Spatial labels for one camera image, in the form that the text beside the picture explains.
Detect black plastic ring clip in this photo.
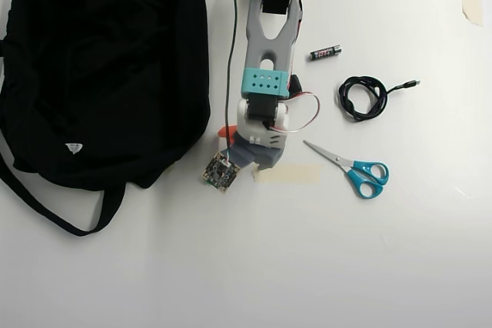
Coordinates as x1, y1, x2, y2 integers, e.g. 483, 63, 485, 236
288, 73, 303, 98

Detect white red servo cable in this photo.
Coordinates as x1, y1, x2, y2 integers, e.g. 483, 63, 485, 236
268, 91, 321, 134

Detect thin black camera cable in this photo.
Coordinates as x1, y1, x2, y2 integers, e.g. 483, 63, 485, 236
224, 0, 241, 154

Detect black AAA battery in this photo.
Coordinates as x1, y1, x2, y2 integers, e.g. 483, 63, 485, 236
308, 45, 342, 62

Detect coiled black USB cable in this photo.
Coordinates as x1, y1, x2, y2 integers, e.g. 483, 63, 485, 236
337, 75, 421, 123

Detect black fabric bag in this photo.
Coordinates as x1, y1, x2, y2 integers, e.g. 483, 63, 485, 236
0, 0, 212, 237

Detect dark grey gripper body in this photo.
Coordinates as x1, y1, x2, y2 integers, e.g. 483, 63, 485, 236
230, 133, 288, 171

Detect wide beige masking tape strip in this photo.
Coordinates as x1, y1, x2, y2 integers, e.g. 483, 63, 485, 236
252, 163, 322, 186

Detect torn beige masking tape strip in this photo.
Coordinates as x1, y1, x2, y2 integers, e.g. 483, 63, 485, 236
460, 0, 484, 28

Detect bare camera circuit board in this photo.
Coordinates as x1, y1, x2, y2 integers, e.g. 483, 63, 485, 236
201, 151, 241, 194

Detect blue handled scissors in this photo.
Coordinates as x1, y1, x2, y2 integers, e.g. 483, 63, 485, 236
303, 140, 390, 200

